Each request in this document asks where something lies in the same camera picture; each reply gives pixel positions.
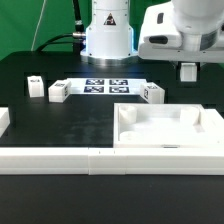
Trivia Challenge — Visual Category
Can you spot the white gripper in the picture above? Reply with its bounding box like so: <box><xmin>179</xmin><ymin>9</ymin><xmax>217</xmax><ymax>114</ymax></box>
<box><xmin>138</xmin><ymin>44</ymin><xmax>224</xmax><ymax>63</ymax></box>

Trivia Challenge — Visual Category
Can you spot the white square tabletop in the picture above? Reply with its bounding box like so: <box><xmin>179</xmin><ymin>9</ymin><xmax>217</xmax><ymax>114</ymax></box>
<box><xmin>113</xmin><ymin>103</ymin><xmax>224</xmax><ymax>148</ymax></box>

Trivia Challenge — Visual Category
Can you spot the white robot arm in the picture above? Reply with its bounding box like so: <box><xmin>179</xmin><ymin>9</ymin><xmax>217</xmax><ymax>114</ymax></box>
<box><xmin>81</xmin><ymin>0</ymin><xmax>224</xmax><ymax>63</ymax></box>

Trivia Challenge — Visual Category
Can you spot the AprilTag marker sheet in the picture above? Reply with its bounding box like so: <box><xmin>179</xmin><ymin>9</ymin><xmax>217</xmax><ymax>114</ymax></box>
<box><xmin>69</xmin><ymin>78</ymin><xmax>146</xmax><ymax>95</ymax></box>

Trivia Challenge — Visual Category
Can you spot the white front fence bar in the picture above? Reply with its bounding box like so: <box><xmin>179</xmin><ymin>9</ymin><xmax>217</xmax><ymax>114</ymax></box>
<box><xmin>0</xmin><ymin>147</ymin><xmax>224</xmax><ymax>175</ymax></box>

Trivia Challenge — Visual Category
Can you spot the white fence bar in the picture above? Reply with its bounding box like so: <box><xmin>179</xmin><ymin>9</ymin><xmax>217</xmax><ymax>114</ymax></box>
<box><xmin>0</xmin><ymin>107</ymin><xmax>10</xmax><ymax>137</ymax></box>
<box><xmin>0</xmin><ymin>147</ymin><xmax>224</xmax><ymax>175</ymax></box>

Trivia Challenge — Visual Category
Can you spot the white left fence bar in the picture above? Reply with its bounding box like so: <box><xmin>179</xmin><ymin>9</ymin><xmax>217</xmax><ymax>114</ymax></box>
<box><xmin>0</xmin><ymin>107</ymin><xmax>10</xmax><ymax>137</ymax></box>

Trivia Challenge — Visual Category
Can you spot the black cable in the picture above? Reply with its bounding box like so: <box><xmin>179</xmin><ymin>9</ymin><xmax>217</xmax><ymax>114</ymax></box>
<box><xmin>35</xmin><ymin>0</ymin><xmax>88</xmax><ymax>53</ymax></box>

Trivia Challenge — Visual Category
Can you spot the white thin cable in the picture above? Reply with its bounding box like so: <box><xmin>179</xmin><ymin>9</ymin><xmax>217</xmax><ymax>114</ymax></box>
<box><xmin>30</xmin><ymin>0</ymin><xmax>48</xmax><ymax>52</ymax></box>

